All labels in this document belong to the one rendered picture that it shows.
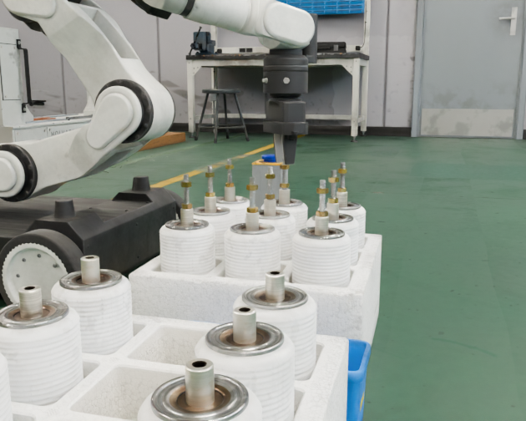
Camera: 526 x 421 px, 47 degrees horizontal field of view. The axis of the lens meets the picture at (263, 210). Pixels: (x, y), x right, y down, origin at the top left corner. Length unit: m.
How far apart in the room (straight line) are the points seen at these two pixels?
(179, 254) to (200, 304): 0.09
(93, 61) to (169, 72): 5.25
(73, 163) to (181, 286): 0.58
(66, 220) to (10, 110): 2.41
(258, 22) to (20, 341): 0.72
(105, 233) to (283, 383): 0.86
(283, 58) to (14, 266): 0.69
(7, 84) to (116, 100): 2.34
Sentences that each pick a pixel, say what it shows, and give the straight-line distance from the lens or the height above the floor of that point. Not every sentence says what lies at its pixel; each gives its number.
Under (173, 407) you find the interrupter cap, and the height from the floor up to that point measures 0.25.
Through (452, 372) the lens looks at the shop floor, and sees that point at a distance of 1.13.
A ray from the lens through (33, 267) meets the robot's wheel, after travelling 1.32.
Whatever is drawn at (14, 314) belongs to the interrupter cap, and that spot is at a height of 0.25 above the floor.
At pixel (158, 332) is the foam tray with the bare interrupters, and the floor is 0.17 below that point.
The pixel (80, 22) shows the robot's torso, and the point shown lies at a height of 0.62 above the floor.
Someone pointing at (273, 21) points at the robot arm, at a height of 0.60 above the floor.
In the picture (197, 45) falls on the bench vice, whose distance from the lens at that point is 5.56.
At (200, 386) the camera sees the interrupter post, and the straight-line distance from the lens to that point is 0.47.
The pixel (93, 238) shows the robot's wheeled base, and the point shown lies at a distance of 1.33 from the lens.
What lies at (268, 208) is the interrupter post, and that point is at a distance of 1.11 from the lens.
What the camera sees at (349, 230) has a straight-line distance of 1.07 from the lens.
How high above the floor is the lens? 0.49
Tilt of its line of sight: 12 degrees down
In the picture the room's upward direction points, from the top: straight up
